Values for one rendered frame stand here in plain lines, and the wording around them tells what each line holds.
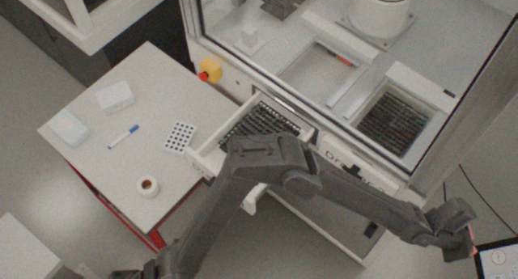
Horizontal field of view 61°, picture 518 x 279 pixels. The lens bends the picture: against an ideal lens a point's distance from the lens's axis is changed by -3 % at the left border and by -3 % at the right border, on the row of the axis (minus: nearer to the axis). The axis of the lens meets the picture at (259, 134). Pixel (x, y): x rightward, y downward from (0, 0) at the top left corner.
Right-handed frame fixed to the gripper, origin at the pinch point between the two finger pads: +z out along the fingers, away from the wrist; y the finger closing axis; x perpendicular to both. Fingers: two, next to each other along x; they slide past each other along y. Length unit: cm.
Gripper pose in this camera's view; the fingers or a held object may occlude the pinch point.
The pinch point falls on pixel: (471, 245)
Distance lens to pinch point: 124.9
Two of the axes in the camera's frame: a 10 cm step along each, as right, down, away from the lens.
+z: 7.8, 3.1, 5.4
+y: 0.0, -8.7, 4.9
